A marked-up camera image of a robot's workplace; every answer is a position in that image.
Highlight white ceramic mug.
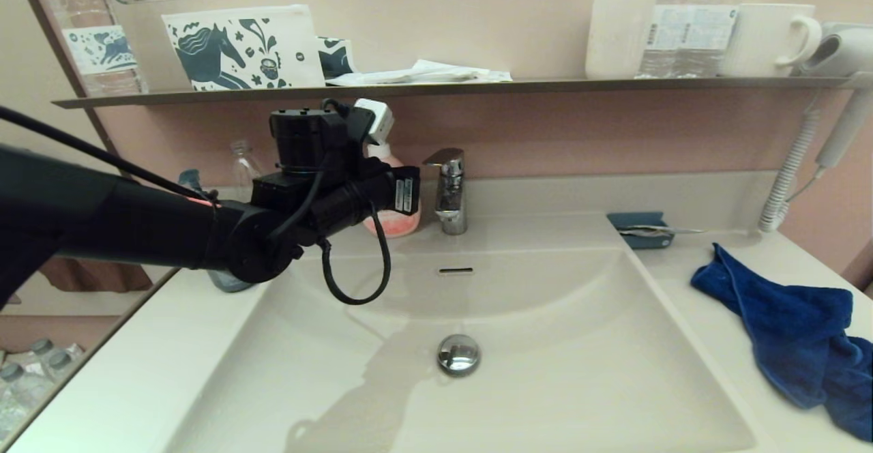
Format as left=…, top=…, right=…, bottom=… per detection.
left=718, top=3, right=823, bottom=78

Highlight white handleless cup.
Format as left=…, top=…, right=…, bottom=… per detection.
left=585, top=0, right=657, bottom=81

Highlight chrome faucet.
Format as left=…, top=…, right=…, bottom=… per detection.
left=423, top=148, right=469, bottom=236

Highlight white label water bottle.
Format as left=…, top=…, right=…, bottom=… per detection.
left=637, top=0, right=692, bottom=79
left=683, top=0, right=742, bottom=78

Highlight blue soap tray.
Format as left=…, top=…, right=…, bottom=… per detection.
left=606, top=212, right=675, bottom=250

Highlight white coiled dryer cord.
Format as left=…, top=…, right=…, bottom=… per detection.
left=757, top=107, right=819, bottom=234

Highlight brown slipper holder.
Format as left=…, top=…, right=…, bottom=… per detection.
left=38, top=255, right=154, bottom=294

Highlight white ceramic sink basin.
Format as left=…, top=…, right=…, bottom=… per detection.
left=167, top=247, right=754, bottom=453

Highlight clear empty plastic bottle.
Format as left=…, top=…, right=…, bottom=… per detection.
left=231, top=139, right=265, bottom=193

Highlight grey wall shelf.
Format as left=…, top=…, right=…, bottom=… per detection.
left=53, top=75, right=873, bottom=110

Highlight thin white packet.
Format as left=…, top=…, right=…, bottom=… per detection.
left=619, top=226, right=703, bottom=238

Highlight horse print pouch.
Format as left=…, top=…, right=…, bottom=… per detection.
left=162, top=4, right=327, bottom=92

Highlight white toiletry packets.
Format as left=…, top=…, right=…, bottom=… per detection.
left=326, top=59, right=514, bottom=87

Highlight pink soap pump bottle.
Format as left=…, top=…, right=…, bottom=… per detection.
left=361, top=141, right=422, bottom=239

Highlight horse label water bottle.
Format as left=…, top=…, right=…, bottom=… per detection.
left=34, top=0, right=149, bottom=96

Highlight grey capped water bottle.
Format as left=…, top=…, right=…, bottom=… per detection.
left=42, top=351, right=84, bottom=389
left=0, top=363, right=57, bottom=440
left=27, top=338, right=86, bottom=375

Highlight grey pump dispenser bottle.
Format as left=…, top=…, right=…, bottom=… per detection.
left=179, top=169, right=258, bottom=294

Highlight chrome drain stopper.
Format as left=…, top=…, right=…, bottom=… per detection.
left=437, top=334, right=482, bottom=377

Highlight white hair dryer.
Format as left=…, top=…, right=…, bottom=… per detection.
left=797, top=22, right=873, bottom=169

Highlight small patterned pouch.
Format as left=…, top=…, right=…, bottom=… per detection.
left=316, top=37, right=355, bottom=80

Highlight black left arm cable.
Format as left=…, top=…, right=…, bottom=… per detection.
left=0, top=102, right=394, bottom=306

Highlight blue microfiber towel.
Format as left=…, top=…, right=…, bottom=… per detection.
left=690, top=243, right=873, bottom=442

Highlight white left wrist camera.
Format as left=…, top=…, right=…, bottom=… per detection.
left=353, top=98, right=395, bottom=145

